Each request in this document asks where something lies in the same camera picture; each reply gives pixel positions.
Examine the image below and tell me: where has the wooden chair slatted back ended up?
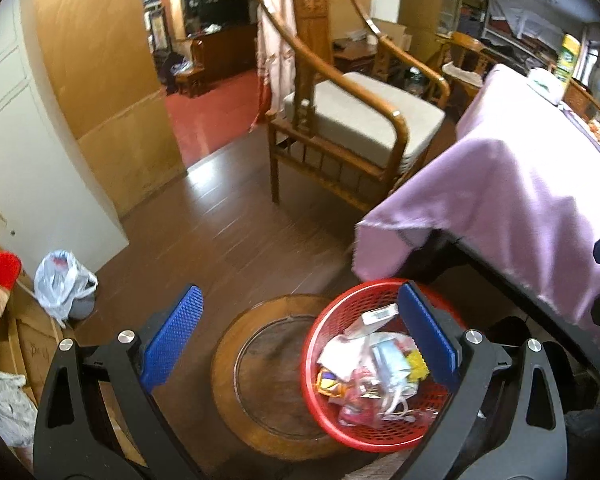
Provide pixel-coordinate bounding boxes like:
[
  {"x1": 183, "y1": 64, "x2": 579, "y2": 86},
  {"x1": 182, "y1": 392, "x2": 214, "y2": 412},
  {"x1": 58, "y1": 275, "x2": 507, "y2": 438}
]
[{"x1": 562, "y1": 77, "x2": 600, "y2": 121}]

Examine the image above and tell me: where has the wooden round-back armchair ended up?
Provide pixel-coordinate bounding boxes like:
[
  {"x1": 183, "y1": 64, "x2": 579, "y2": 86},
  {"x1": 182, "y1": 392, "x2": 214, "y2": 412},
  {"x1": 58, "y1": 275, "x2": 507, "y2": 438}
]
[{"x1": 245, "y1": 0, "x2": 452, "y2": 213}]

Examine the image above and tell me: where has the white plastic bag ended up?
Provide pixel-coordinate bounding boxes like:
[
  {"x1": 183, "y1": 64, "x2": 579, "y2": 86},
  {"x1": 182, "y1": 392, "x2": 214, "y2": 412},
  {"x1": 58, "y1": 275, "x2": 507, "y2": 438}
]
[{"x1": 33, "y1": 250, "x2": 99, "y2": 328}]

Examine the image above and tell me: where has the yellow canister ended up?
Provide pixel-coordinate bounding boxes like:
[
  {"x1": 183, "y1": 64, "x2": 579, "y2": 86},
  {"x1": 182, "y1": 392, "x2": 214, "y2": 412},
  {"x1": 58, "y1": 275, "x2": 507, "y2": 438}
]
[{"x1": 552, "y1": 34, "x2": 581, "y2": 86}]

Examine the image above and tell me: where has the white cabinet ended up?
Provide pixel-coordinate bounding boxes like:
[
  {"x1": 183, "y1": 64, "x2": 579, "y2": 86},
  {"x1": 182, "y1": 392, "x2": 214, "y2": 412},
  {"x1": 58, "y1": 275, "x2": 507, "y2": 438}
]
[{"x1": 0, "y1": 0, "x2": 131, "y2": 301}]

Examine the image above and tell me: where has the clear wrapper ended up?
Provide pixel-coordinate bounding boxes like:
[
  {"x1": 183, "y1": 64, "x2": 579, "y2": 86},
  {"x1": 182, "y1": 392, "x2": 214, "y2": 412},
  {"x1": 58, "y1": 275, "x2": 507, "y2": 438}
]
[{"x1": 380, "y1": 382, "x2": 421, "y2": 421}]

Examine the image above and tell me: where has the light blue packet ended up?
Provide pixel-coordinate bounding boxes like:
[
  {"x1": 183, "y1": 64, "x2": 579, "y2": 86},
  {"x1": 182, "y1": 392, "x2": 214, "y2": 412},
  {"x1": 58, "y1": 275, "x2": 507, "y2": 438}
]
[{"x1": 372, "y1": 342, "x2": 411, "y2": 381}]

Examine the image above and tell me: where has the grey white cloth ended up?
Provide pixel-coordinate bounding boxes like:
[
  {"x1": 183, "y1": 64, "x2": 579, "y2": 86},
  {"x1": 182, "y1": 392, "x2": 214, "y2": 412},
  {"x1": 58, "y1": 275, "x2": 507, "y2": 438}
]
[{"x1": 0, "y1": 371, "x2": 38, "y2": 448}]

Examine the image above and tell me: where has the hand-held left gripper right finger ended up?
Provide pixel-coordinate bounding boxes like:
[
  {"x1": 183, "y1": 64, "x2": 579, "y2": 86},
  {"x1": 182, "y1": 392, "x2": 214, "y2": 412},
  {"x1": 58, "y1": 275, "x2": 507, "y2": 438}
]
[{"x1": 398, "y1": 280, "x2": 568, "y2": 480}]

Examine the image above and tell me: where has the white carton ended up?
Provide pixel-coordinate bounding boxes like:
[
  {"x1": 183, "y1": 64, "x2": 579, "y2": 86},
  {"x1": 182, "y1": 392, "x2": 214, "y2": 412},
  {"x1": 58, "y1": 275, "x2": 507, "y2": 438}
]
[{"x1": 345, "y1": 304, "x2": 401, "y2": 338}]

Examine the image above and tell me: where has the wooden side table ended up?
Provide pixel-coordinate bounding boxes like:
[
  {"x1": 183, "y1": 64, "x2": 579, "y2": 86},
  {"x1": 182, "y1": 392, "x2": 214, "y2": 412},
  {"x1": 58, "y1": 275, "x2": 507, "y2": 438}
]
[{"x1": 330, "y1": 37, "x2": 381, "y2": 76}]

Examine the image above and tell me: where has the orange blue packet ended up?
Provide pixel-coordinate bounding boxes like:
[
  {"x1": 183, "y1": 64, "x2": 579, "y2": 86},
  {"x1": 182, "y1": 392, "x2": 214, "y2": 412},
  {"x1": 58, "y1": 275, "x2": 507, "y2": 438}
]
[{"x1": 317, "y1": 367, "x2": 346, "y2": 398}]

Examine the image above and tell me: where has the red mesh basket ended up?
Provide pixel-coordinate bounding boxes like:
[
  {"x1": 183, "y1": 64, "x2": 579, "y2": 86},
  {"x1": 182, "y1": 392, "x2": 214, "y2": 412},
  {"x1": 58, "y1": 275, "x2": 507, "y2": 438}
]
[{"x1": 300, "y1": 279, "x2": 468, "y2": 453}]

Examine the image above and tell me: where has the small wooden armchair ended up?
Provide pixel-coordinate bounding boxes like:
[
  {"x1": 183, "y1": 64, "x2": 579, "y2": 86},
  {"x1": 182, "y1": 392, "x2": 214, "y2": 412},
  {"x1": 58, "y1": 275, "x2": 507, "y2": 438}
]
[{"x1": 437, "y1": 30, "x2": 501, "y2": 111}]

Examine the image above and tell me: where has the flat cardboard box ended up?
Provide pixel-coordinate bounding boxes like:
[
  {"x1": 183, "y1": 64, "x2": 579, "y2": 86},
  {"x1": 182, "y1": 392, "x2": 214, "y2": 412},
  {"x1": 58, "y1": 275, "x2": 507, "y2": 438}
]
[{"x1": 0, "y1": 270, "x2": 76, "y2": 401}]

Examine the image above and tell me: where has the dark bag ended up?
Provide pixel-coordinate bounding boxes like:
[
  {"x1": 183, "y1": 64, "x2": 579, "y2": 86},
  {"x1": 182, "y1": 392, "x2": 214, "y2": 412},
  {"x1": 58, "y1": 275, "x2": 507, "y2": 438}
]
[{"x1": 157, "y1": 50, "x2": 193, "y2": 86}]

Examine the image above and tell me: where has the round wooden stool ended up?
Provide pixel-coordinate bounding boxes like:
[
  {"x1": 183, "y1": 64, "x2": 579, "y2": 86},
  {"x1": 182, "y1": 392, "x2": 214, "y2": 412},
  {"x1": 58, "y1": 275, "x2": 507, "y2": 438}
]
[{"x1": 211, "y1": 295, "x2": 361, "y2": 461}]

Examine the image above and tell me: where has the white paper packet red print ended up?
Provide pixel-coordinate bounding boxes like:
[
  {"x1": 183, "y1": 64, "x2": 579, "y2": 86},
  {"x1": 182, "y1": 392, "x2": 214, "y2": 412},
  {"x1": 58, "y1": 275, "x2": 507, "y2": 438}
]
[{"x1": 317, "y1": 335, "x2": 376, "y2": 378}]

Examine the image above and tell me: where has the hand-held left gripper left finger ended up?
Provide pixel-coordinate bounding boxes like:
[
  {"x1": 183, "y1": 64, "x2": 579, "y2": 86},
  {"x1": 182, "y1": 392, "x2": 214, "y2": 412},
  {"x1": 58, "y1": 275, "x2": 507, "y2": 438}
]
[{"x1": 32, "y1": 285, "x2": 204, "y2": 480}]

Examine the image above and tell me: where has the small wooden stool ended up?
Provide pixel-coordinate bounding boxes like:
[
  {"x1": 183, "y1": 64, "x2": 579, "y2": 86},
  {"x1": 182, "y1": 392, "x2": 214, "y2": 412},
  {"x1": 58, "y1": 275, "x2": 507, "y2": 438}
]
[{"x1": 172, "y1": 67, "x2": 206, "y2": 98}]

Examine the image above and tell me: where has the red white curtain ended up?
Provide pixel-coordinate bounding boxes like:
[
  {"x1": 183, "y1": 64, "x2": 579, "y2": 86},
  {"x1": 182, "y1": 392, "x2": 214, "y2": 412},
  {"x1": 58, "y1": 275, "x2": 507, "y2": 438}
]
[{"x1": 252, "y1": 0, "x2": 301, "y2": 133}]

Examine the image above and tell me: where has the yellow knobby ball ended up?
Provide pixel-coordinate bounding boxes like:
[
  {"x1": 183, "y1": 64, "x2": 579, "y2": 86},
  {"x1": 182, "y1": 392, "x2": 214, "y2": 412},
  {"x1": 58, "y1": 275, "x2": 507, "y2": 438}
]
[{"x1": 409, "y1": 350, "x2": 431, "y2": 381}]

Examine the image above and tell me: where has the dark cloth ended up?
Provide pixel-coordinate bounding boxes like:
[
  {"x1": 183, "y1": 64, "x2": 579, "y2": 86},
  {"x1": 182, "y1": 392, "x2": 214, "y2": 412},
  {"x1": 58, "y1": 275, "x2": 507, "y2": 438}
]
[{"x1": 562, "y1": 407, "x2": 600, "y2": 461}]

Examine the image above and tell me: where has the tall wooden cabinet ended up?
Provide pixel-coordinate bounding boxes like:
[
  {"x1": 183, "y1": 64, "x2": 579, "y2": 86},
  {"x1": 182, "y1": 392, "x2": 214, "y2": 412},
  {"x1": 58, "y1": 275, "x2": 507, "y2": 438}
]
[{"x1": 437, "y1": 0, "x2": 491, "y2": 41}]

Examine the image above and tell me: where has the table with pink cloth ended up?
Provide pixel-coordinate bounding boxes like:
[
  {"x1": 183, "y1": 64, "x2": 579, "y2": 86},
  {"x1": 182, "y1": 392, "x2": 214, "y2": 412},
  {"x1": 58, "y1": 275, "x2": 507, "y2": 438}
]
[{"x1": 354, "y1": 62, "x2": 600, "y2": 331}]

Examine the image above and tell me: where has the white lidded pot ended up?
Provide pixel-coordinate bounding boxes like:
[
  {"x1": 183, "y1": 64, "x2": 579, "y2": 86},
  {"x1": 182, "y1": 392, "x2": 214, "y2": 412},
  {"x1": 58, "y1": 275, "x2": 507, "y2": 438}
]
[{"x1": 526, "y1": 67, "x2": 566, "y2": 103}]

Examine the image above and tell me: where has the dark wooden sideboard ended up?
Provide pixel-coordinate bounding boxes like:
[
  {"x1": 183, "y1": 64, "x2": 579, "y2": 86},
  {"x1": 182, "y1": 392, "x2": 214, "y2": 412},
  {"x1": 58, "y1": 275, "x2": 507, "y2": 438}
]
[{"x1": 190, "y1": 22, "x2": 261, "y2": 86}]

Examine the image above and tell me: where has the beige chair cushion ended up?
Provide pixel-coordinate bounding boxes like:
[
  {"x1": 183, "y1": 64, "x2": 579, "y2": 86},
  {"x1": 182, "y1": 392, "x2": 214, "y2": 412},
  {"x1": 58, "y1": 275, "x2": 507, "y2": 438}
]
[{"x1": 282, "y1": 71, "x2": 447, "y2": 168}]

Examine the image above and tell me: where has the open cardboard box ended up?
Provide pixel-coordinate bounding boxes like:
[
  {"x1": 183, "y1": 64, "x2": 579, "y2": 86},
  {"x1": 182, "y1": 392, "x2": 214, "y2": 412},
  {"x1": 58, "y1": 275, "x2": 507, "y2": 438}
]
[{"x1": 367, "y1": 17, "x2": 413, "y2": 51}]

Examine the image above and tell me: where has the white draped cloth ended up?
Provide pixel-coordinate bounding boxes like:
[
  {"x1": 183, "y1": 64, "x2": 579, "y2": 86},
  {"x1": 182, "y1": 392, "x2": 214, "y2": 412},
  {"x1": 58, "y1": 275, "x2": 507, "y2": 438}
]
[{"x1": 485, "y1": 0, "x2": 566, "y2": 46}]

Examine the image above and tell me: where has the white chair cushion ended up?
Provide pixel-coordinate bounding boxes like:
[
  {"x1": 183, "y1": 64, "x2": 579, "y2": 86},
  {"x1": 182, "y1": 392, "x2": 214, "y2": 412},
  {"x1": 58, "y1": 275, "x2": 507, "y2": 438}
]
[{"x1": 442, "y1": 61, "x2": 483, "y2": 88}]

